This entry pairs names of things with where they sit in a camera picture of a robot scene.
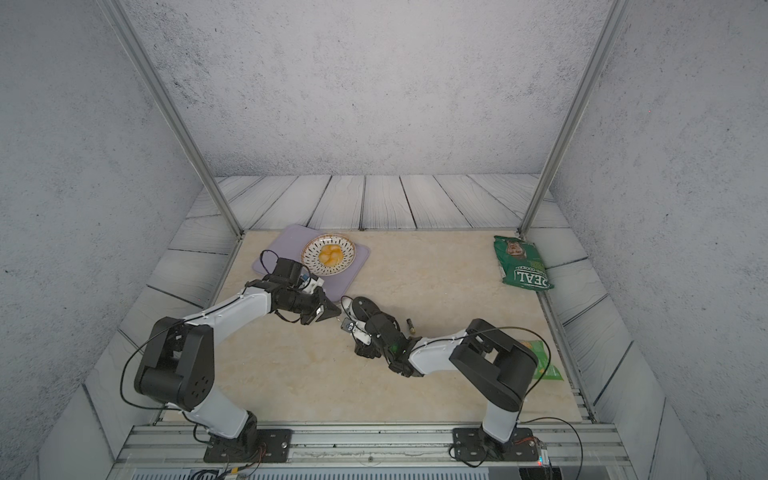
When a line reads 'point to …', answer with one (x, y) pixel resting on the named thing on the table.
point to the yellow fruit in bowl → (330, 255)
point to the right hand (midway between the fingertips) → (367, 324)
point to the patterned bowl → (310, 254)
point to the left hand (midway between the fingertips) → (344, 310)
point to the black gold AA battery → (411, 327)
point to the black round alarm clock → (363, 308)
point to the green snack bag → (521, 264)
